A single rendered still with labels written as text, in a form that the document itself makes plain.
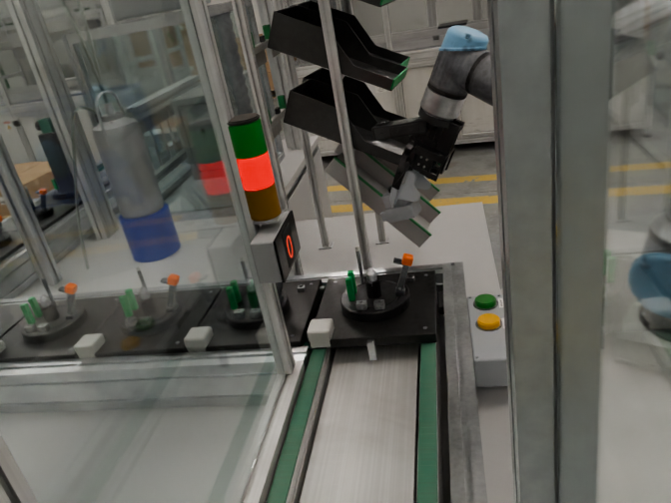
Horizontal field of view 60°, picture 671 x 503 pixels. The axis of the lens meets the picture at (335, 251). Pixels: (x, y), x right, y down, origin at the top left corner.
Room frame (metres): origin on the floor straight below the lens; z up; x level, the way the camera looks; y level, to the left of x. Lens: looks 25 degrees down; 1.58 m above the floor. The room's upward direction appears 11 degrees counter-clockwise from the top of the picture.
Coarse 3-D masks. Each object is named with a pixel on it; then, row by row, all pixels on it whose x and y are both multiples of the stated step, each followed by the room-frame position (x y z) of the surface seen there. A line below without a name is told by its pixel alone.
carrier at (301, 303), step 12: (288, 288) 1.15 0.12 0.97; (312, 288) 1.12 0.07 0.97; (288, 300) 1.07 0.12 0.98; (300, 300) 1.08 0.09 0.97; (312, 300) 1.07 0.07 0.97; (288, 312) 1.04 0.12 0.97; (300, 312) 1.03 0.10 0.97; (312, 312) 1.04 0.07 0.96; (288, 324) 1.00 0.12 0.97; (300, 324) 0.99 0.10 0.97; (300, 336) 0.94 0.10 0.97
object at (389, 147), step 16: (304, 96) 1.27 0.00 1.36; (320, 96) 1.39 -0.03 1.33; (352, 96) 1.36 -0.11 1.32; (288, 112) 1.29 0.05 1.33; (304, 112) 1.27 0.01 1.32; (320, 112) 1.26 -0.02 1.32; (352, 112) 1.36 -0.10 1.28; (368, 112) 1.35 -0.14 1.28; (304, 128) 1.28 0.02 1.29; (320, 128) 1.26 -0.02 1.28; (336, 128) 1.25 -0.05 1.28; (352, 128) 1.23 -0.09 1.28; (368, 128) 1.35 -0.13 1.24; (352, 144) 1.23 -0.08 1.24; (368, 144) 1.22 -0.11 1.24; (384, 144) 1.29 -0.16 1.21; (400, 144) 1.31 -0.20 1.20
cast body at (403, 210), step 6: (390, 186) 1.14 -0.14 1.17; (384, 198) 1.12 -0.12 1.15; (384, 204) 1.12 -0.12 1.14; (396, 204) 1.11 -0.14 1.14; (402, 204) 1.10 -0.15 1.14; (408, 204) 1.10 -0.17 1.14; (414, 204) 1.11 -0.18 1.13; (384, 210) 1.12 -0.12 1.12; (390, 210) 1.11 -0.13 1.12; (396, 210) 1.11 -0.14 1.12; (402, 210) 1.10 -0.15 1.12; (408, 210) 1.09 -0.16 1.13; (414, 210) 1.10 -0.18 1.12; (420, 210) 1.12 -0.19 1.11; (384, 216) 1.14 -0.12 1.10; (390, 216) 1.11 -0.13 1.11; (396, 216) 1.11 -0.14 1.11; (402, 216) 1.10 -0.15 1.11; (408, 216) 1.09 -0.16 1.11; (414, 216) 1.09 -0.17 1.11; (390, 222) 1.11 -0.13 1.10
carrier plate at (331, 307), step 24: (336, 288) 1.10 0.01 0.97; (408, 288) 1.05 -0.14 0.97; (432, 288) 1.03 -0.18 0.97; (336, 312) 1.01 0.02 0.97; (408, 312) 0.96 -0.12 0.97; (432, 312) 0.94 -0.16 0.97; (336, 336) 0.92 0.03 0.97; (360, 336) 0.91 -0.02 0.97; (384, 336) 0.89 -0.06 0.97; (408, 336) 0.88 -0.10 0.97; (432, 336) 0.87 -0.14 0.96
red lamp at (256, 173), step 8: (240, 160) 0.84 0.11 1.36; (248, 160) 0.83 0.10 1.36; (256, 160) 0.83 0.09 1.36; (264, 160) 0.84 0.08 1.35; (240, 168) 0.84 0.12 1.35; (248, 168) 0.83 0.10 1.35; (256, 168) 0.83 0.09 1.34; (264, 168) 0.84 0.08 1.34; (248, 176) 0.83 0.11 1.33; (256, 176) 0.83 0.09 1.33; (264, 176) 0.84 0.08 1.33; (272, 176) 0.85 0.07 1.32; (248, 184) 0.84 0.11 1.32; (256, 184) 0.83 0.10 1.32; (264, 184) 0.83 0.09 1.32; (272, 184) 0.84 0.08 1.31
